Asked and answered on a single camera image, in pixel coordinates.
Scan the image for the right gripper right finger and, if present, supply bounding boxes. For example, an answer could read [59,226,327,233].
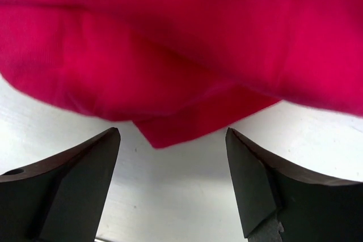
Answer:
[225,128,362,241]

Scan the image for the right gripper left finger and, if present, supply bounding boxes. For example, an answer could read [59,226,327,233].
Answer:
[1,128,120,241]

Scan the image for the crimson red t-shirt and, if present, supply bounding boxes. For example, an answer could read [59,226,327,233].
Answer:
[1,0,362,148]

